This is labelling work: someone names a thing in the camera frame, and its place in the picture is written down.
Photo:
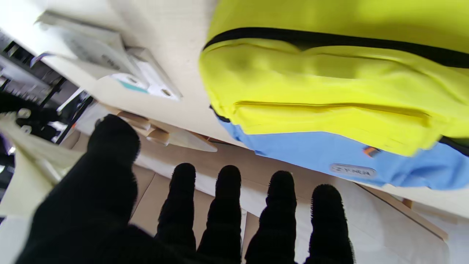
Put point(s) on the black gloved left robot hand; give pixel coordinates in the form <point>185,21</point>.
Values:
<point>91,205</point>

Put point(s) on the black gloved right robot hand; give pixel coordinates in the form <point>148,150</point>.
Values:
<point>44,121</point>

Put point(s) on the blue and white cover book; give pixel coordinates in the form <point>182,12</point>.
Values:
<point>88,47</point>

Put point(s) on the yellow and blue school bag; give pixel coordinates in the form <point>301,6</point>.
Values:
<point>311,80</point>

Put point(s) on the black stand pole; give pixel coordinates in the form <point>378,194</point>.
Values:
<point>75,119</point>
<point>49,93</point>

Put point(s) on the wide shallow wooden bowl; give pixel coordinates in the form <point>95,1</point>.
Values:
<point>133,119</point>

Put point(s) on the small deep wooden bowl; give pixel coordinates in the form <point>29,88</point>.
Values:
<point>158,136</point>

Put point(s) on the teal and white cover book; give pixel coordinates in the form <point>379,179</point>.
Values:
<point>146,79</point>

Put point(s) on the beige sofa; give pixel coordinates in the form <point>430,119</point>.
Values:
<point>227,161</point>

